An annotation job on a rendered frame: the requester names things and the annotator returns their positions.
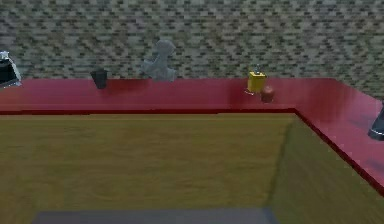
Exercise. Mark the yellow soap dispenser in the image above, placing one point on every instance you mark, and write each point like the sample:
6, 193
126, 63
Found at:
256, 81

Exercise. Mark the dark grey bottle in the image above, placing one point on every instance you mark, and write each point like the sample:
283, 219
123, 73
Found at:
378, 126

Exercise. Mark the red apple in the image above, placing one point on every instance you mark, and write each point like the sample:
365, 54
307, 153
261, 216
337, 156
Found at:
267, 94

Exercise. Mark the black cup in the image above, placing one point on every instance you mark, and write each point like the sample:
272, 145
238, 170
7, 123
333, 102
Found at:
99, 78

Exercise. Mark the black silver appliance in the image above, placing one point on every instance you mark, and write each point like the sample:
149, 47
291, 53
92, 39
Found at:
6, 71

